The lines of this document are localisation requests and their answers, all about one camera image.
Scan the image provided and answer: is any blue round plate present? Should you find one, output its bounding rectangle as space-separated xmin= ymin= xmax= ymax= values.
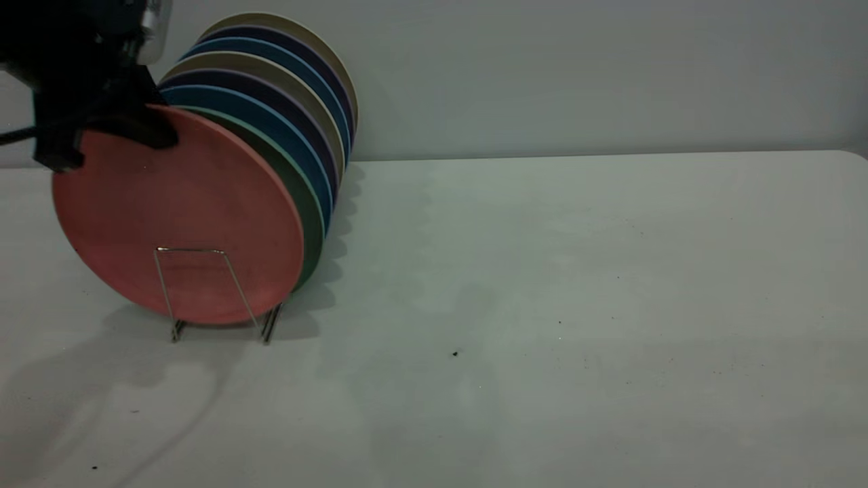
xmin=159 ymin=84 xmax=335 ymax=232
xmin=180 ymin=37 xmax=353 ymax=165

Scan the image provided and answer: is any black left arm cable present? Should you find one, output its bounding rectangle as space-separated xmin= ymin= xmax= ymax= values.
xmin=0 ymin=125 xmax=39 ymax=147

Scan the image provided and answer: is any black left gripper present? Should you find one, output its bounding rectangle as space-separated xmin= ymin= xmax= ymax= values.
xmin=31 ymin=64 xmax=181 ymax=172

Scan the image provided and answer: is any pink round plate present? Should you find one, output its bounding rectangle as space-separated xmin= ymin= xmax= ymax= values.
xmin=52 ymin=104 xmax=305 ymax=327

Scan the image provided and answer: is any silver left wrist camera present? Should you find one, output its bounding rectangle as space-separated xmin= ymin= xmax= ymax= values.
xmin=134 ymin=0 xmax=173 ymax=67

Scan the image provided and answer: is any dark purple round plate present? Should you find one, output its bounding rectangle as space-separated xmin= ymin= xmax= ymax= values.
xmin=199 ymin=25 xmax=357 ymax=144
xmin=157 ymin=68 xmax=340 ymax=199

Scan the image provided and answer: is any metal wire plate rack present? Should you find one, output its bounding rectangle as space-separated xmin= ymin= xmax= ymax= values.
xmin=154 ymin=247 xmax=285 ymax=345

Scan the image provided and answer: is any green round plate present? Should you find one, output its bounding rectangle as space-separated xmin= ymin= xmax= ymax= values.
xmin=182 ymin=106 xmax=327 ymax=293

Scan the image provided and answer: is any beige round plate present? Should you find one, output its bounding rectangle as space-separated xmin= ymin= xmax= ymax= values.
xmin=199 ymin=12 xmax=359 ymax=131
xmin=163 ymin=51 xmax=347 ymax=178

